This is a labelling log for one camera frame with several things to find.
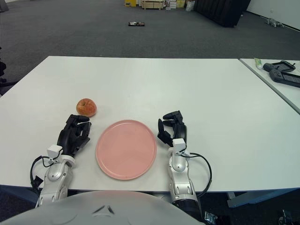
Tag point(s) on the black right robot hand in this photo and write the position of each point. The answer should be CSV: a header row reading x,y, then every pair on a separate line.
x,y
180,131

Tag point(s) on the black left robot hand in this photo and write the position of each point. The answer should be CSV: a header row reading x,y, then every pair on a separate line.
x,y
70,136

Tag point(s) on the red apple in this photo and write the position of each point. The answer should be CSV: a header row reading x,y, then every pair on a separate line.
x,y
86,107

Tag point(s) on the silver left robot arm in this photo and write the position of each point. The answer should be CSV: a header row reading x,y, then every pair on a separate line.
x,y
55,178

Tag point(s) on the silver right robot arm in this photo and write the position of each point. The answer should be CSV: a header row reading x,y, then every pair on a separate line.
x,y
181,178

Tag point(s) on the pink round plate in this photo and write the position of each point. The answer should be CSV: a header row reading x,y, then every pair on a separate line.
x,y
126,150

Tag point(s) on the grey robot torso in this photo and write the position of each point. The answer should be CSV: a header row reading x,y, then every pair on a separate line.
x,y
98,208

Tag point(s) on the black office chair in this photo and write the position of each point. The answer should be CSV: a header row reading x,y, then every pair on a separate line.
x,y
2,69

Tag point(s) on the green white tube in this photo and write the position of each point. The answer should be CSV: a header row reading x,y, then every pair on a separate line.
x,y
257,62

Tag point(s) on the black flat tray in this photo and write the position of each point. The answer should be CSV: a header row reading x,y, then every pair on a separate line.
x,y
136,24

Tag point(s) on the white plastic bag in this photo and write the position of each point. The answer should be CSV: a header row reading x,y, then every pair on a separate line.
x,y
189,6

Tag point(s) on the black partition screen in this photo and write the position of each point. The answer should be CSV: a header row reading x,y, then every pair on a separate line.
x,y
220,11

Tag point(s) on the stacked white boxes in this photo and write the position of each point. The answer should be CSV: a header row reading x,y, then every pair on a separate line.
x,y
171,4

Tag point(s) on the pale yellow carton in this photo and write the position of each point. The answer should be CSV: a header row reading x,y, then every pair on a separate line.
x,y
181,3

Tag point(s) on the wooden crate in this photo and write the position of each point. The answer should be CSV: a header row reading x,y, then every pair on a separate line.
x,y
152,4

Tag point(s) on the yellow cardboard box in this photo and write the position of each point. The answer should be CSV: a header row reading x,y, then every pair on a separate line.
x,y
130,2

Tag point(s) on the small grey quadruped robot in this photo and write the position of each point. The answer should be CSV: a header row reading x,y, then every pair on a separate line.
x,y
273,22

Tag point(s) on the metal clamp bracket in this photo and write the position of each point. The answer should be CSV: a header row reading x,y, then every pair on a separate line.
x,y
209,216

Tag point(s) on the grey table frame beam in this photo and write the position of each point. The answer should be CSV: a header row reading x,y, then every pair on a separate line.
x,y
248,198

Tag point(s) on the black handheld controller with frame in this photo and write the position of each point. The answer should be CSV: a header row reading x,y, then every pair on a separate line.
x,y
269,66

